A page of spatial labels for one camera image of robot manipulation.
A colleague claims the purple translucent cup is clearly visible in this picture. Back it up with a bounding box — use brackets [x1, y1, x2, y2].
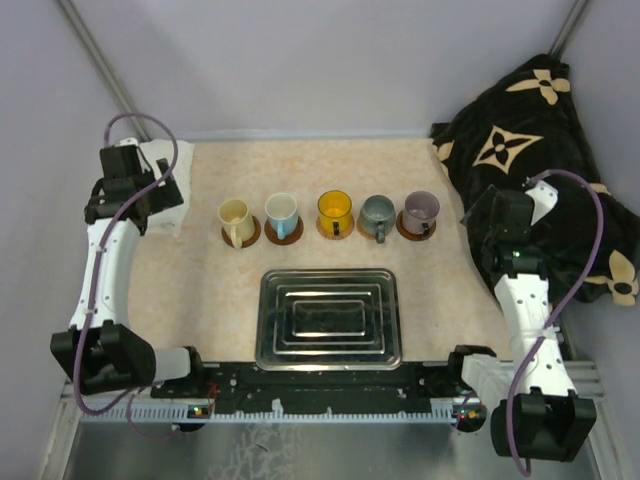
[402, 191, 440, 238]

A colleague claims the dark wooden coaster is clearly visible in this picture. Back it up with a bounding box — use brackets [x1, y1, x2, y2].
[221, 215, 261, 249]
[264, 217, 304, 246]
[396, 211, 437, 242]

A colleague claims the grey mug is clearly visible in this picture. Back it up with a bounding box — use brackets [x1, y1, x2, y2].
[358, 195, 396, 220]

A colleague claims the woven rattan coaster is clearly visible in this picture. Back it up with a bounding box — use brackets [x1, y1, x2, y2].
[357, 217, 396, 244]
[315, 216, 355, 241]

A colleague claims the cream tall cup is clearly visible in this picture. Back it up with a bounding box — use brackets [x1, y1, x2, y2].
[218, 199, 255, 249]

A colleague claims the yellow cup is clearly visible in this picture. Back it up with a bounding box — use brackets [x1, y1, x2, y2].
[317, 190, 353, 234]

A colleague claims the white mug blue handle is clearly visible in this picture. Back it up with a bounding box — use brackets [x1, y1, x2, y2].
[265, 193, 299, 240]

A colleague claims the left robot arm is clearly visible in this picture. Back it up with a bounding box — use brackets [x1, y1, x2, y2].
[50, 138, 208, 397]

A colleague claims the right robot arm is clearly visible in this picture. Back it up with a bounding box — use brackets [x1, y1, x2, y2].
[446, 180, 597, 462]

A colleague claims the white folded cloth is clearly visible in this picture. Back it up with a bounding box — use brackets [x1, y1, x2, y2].
[140, 139, 195, 237]

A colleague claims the black floral blanket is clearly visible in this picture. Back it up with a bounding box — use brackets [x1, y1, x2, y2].
[430, 54, 639, 307]

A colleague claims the metal tray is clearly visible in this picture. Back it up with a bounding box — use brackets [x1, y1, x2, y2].
[255, 268, 402, 371]

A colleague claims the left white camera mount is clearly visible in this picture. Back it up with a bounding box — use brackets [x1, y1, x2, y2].
[115, 137, 149, 150]

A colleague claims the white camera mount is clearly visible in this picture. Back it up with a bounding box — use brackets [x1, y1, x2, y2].
[525, 180, 559, 226]
[115, 137, 149, 150]

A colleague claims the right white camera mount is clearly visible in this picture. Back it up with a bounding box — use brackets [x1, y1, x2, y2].
[525, 180, 559, 226]

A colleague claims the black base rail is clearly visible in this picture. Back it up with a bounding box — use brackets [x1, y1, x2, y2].
[151, 362, 470, 415]

